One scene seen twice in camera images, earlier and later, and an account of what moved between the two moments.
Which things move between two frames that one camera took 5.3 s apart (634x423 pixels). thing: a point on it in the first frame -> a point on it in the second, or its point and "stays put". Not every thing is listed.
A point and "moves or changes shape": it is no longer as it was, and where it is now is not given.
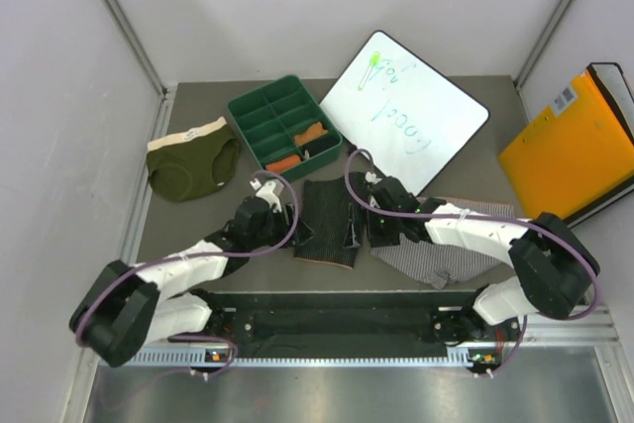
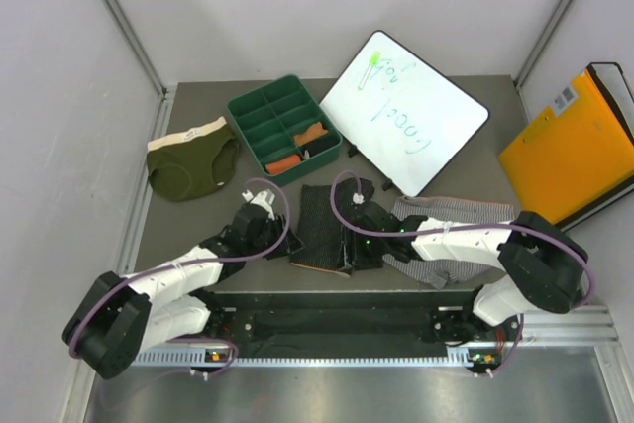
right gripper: [376, 240] -> [352, 254]
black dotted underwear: [325, 207] moves or changes shape
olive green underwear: [193, 162] stays put
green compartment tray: [289, 130] stays put
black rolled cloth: [320, 145] stays put
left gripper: [279, 217] stays put
